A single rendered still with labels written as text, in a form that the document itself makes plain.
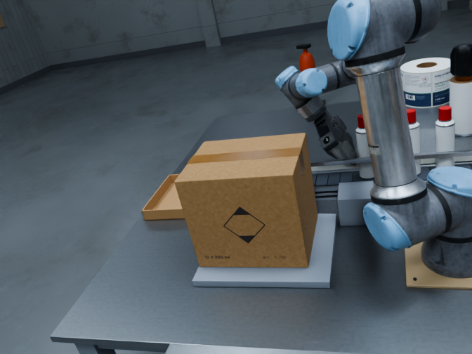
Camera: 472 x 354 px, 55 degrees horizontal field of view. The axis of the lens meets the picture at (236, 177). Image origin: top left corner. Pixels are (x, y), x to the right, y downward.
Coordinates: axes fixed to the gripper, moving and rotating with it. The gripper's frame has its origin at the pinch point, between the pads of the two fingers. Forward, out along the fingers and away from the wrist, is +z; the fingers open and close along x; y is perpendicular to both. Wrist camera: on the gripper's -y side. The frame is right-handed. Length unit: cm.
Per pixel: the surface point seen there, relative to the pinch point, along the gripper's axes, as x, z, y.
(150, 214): 63, -27, -12
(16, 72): 635, -291, 649
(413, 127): -20.7, -0.4, -1.6
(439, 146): -23.3, 8.8, -1.6
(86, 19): 484, -280, 748
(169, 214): 57, -23, -12
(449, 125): -28.8, 4.5, -2.1
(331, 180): 8.9, 1.1, -0.6
